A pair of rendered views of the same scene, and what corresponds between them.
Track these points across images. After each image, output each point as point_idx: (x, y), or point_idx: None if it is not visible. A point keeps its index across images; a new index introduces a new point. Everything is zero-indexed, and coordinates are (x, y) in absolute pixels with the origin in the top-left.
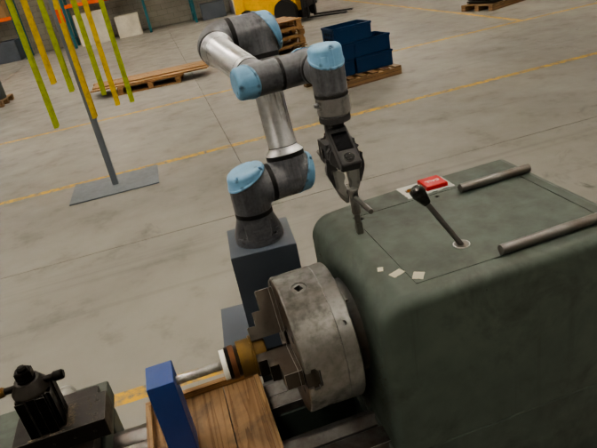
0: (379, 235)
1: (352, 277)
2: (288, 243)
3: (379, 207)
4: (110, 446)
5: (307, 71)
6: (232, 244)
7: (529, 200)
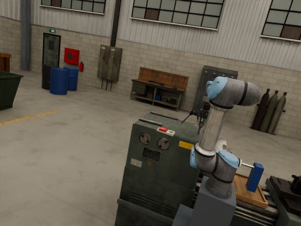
0: (194, 131)
1: None
2: (206, 177)
3: (185, 134)
4: (277, 202)
5: None
6: (234, 194)
7: (154, 119)
